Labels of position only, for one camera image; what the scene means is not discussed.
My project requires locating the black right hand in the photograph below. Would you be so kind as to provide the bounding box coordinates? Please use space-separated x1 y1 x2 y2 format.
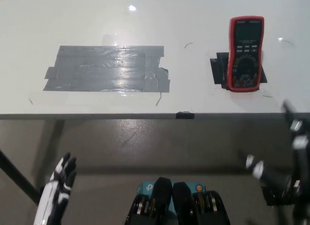
245 100 310 225

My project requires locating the grey duct tape patch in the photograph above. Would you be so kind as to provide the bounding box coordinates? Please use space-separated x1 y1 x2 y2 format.
43 45 171 93

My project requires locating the black table brace bar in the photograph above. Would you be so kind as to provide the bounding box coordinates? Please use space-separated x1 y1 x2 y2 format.
0 149 41 207

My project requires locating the red and black multimeter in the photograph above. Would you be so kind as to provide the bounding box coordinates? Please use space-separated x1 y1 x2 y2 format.
226 16 264 93

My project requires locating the small black tape strip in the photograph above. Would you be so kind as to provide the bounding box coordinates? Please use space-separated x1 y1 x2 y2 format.
176 111 195 120

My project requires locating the white and black left hand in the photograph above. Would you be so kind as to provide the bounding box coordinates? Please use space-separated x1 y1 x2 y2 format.
33 151 78 225

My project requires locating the grey table leg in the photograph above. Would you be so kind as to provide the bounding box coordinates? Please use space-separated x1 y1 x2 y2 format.
36 119 65 187

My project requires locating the black tape patch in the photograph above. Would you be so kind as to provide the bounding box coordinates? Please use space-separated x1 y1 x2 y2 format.
209 51 267 90

